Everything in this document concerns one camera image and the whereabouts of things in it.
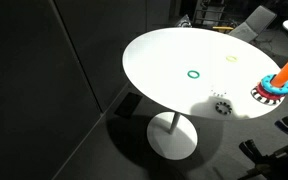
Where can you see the black floor panel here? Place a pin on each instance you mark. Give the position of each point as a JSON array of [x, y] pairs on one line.
[[128, 105]]

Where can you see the orange yellow bar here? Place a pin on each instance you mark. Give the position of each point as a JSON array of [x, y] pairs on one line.
[[222, 28]]

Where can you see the grey folding chair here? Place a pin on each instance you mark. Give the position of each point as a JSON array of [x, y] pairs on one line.
[[254, 25]]

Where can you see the white table pedestal base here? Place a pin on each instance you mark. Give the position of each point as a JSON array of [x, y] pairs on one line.
[[172, 136]]

